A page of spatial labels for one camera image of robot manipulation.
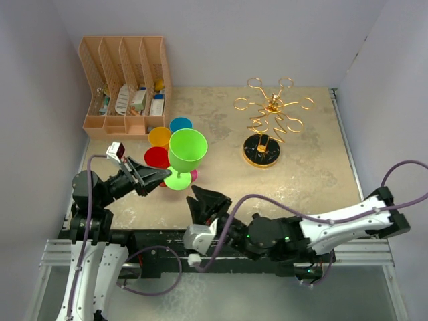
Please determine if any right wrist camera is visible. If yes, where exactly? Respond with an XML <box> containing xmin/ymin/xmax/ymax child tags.
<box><xmin>183</xmin><ymin>219</ymin><xmax>218</xmax><ymax>272</ymax></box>

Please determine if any green wine glass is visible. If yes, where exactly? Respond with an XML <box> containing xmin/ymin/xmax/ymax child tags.
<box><xmin>164</xmin><ymin>128</ymin><xmax>208</xmax><ymax>191</ymax></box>

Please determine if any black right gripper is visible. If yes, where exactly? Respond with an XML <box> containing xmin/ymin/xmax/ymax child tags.
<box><xmin>187</xmin><ymin>183</ymin><xmax>260</xmax><ymax>261</ymax></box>

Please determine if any blue wine glass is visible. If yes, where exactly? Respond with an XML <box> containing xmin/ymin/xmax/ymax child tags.
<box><xmin>169</xmin><ymin>117</ymin><xmax>193</xmax><ymax>133</ymax></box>

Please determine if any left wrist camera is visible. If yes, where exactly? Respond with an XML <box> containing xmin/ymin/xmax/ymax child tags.
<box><xmin>106</xmin><ymin>142</ymin><xmax>128</xmax><ymax>171</ymax></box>

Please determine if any peach desk organizer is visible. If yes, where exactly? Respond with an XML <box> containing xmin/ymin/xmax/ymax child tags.
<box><xmin>78</xmin><ymin>35</ymin><xmax>173</xmax><ymax>140</ymax></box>

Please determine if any white medicine box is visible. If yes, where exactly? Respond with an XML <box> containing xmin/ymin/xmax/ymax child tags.
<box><xmin>130</xmin><ymin>89</ymin><xmax>146</xmax><ymax>112</ymax></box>

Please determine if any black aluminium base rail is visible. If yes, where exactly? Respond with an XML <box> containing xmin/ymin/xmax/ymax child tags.
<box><xmin>39</xmin><ymin>228</ymin><xmax>395</xmax><ymax>278</ymax></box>

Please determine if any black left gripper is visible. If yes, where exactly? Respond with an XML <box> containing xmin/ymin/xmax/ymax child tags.
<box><xmin>98</xmin><ymin>156</ymin><xmax>171</xmax><ymax>207</ymax></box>

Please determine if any gold wire glass rack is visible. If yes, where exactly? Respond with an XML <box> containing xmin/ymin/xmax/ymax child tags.
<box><xmin>233</xmin><ymin>77</ymin><xmax>314</xmax><ymax>169</ymax></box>

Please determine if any yellow small object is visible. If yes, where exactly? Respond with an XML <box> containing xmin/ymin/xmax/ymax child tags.
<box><xmin>154</xmin><ymin>79</ymin><xmax>165</xmax><ymax>92</ymax></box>

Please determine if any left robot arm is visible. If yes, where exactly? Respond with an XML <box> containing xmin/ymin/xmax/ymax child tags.
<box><xmin>57</xmin><ymin>157</ymin><xmax>171</xmax><ymax>320</ymax></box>

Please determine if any yellow wine glass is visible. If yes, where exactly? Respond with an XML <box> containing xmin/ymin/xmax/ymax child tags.
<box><xmin>148</xmin><ymin>126</ymin><xmax>171</xmax><ymax>150</ymax></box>

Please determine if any white blister pack box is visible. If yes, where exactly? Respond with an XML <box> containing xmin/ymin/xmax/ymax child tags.
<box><xmin>149</xmin><ymin>94</ymin><xmax>165</xmax><ymax>116</ymax></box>

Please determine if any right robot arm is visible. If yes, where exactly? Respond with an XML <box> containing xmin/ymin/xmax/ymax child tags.
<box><xmin>183</xmin><ymin>185</ymin><xmax>410</xmax><ymax>268</ymax></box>

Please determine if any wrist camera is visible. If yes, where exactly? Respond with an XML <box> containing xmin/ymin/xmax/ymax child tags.
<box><xmin>106</xmin><ymin>142</ymin><xmax>128</xmax><ymax>171</ymax></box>
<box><xmin>183</xmin><ymin>219</ymin><xmax>218</xmax><ymax>272</ymax></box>

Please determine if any red wine glass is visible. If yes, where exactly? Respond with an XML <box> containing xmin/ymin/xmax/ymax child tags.
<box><xmin>144</xmin><ymin>146</ymin><xmax>170</xmax><ymax>169</ymax></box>

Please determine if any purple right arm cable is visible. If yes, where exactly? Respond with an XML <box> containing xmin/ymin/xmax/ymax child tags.
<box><xmin>193</xmin><ymin>160</ymin><xmax>428</xmax><ymax>288</ymax></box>

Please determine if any pink wine glass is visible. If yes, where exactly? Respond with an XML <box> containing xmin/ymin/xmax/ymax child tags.
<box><xmin>191</xmin><ymin>169</ymin><xmax>198</xmax><ymax>183</ymax></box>

